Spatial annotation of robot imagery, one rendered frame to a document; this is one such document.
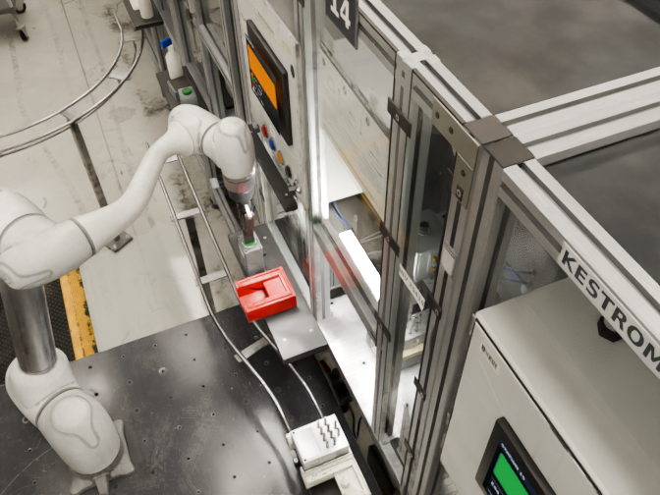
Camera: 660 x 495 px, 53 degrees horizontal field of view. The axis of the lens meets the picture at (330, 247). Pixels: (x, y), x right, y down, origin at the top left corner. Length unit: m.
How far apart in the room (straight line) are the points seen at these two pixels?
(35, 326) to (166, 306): 1.46
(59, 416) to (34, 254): 0.55
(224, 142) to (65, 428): 0.85
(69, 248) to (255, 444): 0.86
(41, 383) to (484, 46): 1.47
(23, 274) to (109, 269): 1.98
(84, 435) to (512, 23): 1.45
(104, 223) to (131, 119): 2.84
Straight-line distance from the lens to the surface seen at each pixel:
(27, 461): 2.22
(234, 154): 1.74
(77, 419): 1.90
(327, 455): 1.76
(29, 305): 1.81
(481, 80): 0.95
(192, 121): 1.83
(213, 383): 2.17
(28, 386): 2.00
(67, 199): 3.95
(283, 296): 1.97
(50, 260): 1.53
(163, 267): 3.42
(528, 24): 1.09
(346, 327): 1.97
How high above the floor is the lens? 2.53
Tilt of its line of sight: 48 degrees down
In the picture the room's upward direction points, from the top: 1 degrees counter-clockwise
